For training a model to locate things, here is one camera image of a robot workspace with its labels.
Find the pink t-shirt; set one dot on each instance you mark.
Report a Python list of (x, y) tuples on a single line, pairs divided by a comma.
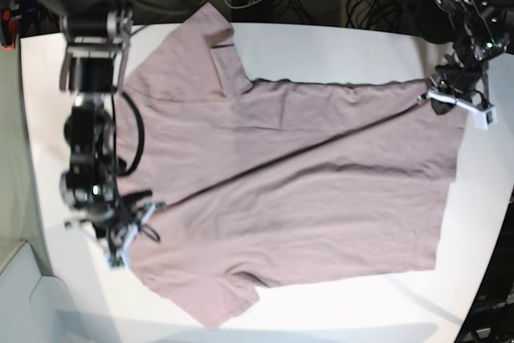
[(279, 183)]

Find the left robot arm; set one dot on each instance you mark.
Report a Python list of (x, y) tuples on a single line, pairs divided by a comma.
[(480, 37)]

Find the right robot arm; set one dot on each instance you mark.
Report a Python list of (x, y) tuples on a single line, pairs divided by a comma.
[(98, 35)]

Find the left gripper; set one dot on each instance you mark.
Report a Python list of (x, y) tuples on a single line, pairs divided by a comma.
[(460, 82)]

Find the red and black clamp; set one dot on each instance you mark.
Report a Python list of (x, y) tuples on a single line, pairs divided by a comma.
[(9, 28)]

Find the white bin corner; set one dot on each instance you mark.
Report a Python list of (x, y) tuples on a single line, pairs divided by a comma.
[(31, 303)]

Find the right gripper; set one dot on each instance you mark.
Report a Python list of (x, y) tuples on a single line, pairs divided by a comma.
[(126, 217)]

